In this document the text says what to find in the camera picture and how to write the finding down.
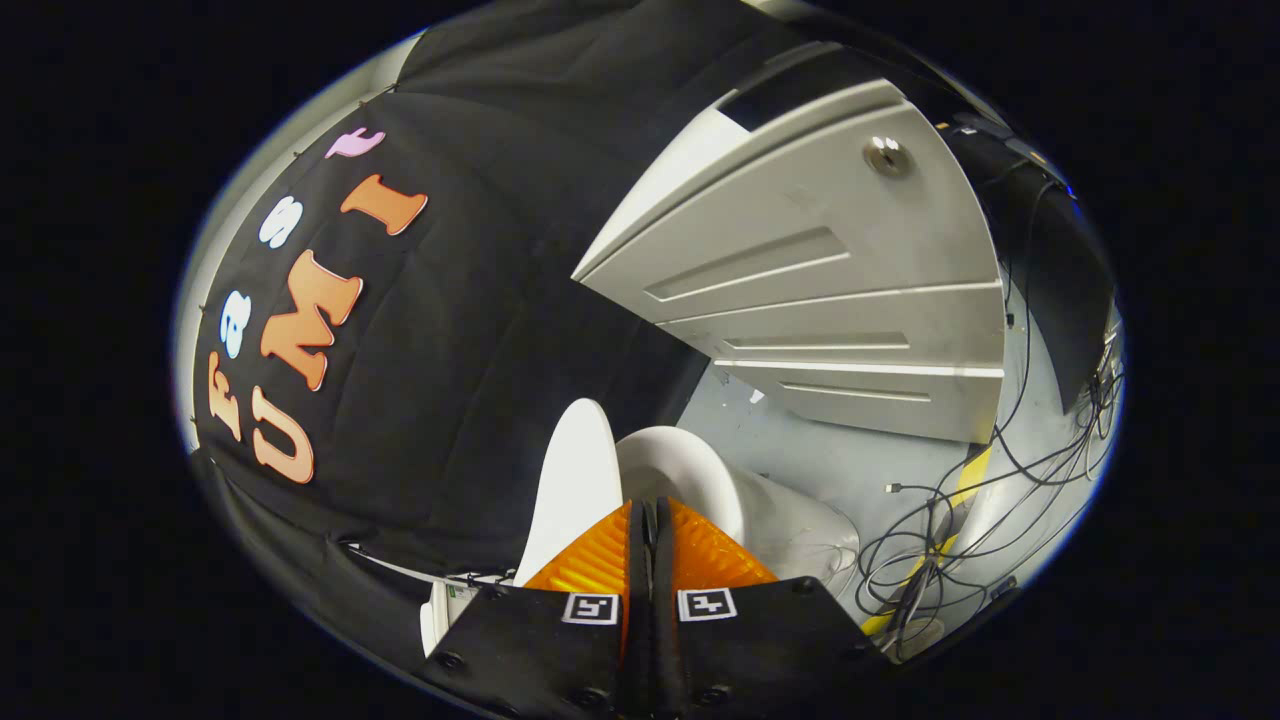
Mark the white toilet bowl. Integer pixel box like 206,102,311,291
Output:
614,426,862,601

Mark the white drawer cabinet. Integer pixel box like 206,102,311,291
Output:
571,78,1007,445

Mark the black backdrop cloth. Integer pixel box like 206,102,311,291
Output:
185,0,961,691

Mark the yellow floor tape strip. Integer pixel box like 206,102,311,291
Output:
862,444,993,638

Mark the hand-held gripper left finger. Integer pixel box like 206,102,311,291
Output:
415,500,654,720

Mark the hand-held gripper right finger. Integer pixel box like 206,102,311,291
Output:
651,496,892,720

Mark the tangle of black cables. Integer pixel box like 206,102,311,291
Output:
854,150,1127,663

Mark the white toilet lid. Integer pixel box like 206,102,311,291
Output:
514,397,627,587

